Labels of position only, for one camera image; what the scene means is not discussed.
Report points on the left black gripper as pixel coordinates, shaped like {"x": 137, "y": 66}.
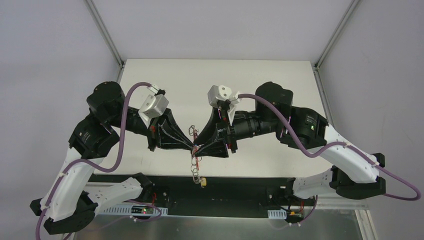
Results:
{"x": 153, "y": 133}

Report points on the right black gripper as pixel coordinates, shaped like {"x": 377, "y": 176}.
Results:
{"x": 227, "y": 133}

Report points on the red keyring holder with rings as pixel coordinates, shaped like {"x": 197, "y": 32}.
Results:
{"x": 195, "y": 167}

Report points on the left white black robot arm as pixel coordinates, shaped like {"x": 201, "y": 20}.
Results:
{"x": 97, "y": 143}

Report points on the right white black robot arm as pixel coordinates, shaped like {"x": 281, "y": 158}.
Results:
{"x": 354, "y": 173}

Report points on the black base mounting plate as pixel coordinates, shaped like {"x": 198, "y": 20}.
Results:
{"x": 230, "y": 197}

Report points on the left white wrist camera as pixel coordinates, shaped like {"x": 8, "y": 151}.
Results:
{"x": 154, "y": 105}

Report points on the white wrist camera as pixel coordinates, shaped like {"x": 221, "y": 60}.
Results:
{"x": 223, "y": 98}
{"x": 154, "y": 105}

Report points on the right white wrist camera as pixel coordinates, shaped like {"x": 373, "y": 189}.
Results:
{"x": 223, "y": 98}

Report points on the left white cable duct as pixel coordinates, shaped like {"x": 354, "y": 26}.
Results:
{"x": 135, "y": 210}

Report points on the white cable duct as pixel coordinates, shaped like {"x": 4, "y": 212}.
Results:
{"x": 278, "y": 214}
{"x": 135, "y": 210}

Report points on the right white cable duct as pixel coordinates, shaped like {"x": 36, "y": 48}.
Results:
{"x": 278, "y": 214}

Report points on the left metal frame post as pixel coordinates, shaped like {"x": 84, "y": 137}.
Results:
{"x": 98, "y": 21}

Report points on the metal frame post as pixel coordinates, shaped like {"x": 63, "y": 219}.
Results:
{"x": 98, "y": 21}
{"x": 353, "y": 5}

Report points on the right metal frame post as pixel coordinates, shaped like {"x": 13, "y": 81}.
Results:
{"x": 353, "y": 5}

